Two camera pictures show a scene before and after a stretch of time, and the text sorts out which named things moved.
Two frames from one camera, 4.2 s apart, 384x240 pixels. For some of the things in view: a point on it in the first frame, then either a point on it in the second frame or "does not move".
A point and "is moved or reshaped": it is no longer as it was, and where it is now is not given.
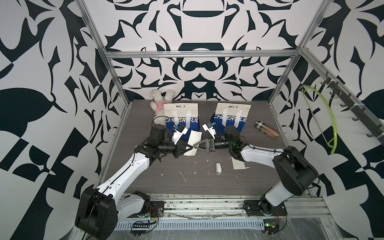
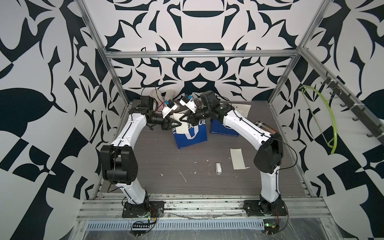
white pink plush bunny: (157, 105) does not move
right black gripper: (210, 143) → (192, 119)
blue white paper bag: (185, 114) is moved or reshaped
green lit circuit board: (271, 226) does not move
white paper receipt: (238, 164) does not move
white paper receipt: (195, 138) is moved or reshaped
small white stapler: (218, 168) does not move
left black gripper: (176, 153) → (166, 126)
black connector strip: (141, 226) does not move
